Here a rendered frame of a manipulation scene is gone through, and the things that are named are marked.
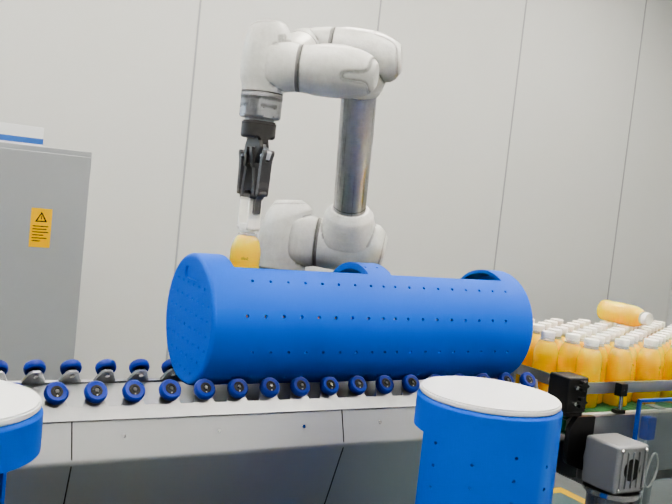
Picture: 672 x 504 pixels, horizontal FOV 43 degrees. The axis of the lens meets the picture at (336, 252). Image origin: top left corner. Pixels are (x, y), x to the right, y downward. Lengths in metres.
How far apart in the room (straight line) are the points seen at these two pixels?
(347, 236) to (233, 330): 0.89
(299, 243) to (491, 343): 0.76
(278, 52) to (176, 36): 3.05
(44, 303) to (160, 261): 1.54
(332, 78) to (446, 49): 3.94
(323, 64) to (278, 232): 0.92
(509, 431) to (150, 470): 0.71
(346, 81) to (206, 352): 0.63
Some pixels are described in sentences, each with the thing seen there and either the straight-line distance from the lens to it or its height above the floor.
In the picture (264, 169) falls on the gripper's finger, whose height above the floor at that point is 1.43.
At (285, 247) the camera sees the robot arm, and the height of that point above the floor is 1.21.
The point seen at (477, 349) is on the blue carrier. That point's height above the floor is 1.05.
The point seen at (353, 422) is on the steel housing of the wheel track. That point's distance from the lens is 1.98.
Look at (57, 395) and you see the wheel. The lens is 1.71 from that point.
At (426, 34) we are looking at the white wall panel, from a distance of 5.64.
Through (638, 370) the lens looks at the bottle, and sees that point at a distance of 2.56.
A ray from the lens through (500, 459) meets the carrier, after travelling 1.63.
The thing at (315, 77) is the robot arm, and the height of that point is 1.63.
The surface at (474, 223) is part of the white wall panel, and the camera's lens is 5.88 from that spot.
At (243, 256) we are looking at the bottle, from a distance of 1.84.
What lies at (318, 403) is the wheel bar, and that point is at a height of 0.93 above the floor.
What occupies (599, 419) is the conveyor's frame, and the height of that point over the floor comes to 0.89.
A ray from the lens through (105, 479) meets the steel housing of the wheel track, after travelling 1.78.
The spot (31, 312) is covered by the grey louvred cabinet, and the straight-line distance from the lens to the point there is 3.40.
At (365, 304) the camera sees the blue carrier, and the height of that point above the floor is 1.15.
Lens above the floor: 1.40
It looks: 4 degrees down
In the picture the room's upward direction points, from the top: 6 degrees clockwise
